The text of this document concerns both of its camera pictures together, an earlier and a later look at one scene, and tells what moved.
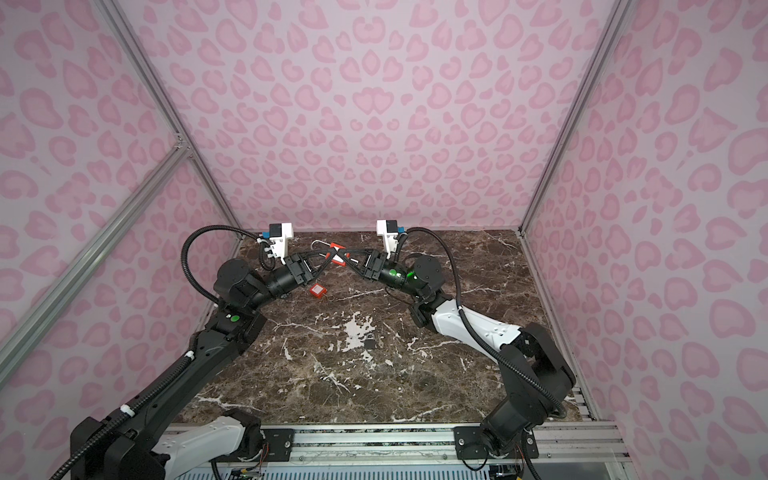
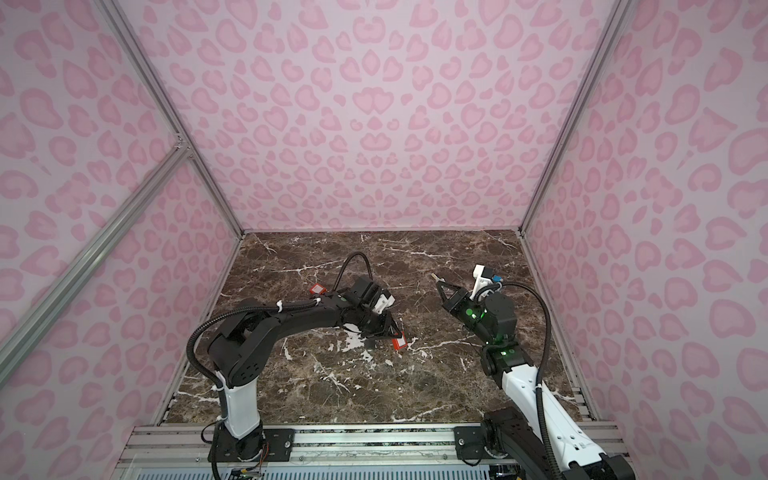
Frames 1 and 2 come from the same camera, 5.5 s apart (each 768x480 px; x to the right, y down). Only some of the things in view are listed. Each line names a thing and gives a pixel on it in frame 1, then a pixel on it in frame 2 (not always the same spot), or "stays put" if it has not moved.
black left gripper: x=301 y=273 to x=386 y=326
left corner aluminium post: x=181 y=131 stays put
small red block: x=318 y=290 stays put
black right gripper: x=377 y=267 to x=458 y=301
